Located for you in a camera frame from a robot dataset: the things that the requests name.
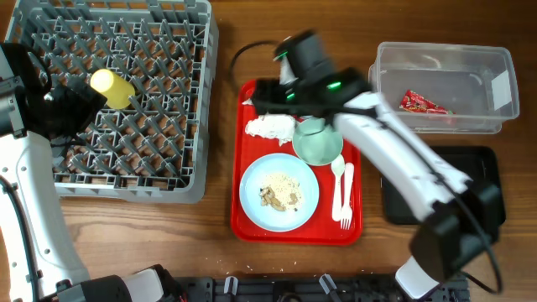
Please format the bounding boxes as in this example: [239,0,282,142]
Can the white napkin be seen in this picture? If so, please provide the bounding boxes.
[245,114,296,146]

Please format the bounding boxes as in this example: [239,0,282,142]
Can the green bowl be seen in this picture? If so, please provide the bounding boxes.
[292,118,343,166]

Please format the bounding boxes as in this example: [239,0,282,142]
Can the yellow plastic cup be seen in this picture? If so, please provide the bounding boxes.
[90,69,135,110]

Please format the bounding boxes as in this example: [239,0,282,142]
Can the red snack wrapper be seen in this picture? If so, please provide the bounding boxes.
[399,90,453,114]

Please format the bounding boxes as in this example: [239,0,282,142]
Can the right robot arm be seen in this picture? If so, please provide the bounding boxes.
[253,30,504,299]

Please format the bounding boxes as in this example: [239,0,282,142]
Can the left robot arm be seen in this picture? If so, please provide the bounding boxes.
[1,42,188,301]

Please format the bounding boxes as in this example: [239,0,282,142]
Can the grey dishwasher rack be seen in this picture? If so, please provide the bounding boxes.
[6,0,219,204]

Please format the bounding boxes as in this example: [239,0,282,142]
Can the white plastic spoon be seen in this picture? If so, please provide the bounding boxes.
[331,154,345,221]

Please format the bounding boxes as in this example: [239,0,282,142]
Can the food scraps on plate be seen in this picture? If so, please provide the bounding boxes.
[259,172,304,212]

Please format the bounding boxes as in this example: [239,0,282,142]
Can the clear plastic bin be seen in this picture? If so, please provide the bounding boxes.
[368,42,519,133]

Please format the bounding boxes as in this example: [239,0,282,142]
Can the white plastic fork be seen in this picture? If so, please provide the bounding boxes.
[340,163,354,230]

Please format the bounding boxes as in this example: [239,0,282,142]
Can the light blue plate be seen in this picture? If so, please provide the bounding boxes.
[239,154,320,232]

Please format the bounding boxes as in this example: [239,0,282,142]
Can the black tray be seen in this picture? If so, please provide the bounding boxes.
[381,146,502,225]

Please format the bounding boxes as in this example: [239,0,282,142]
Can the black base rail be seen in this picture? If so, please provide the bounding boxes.
[175,273,471,302]

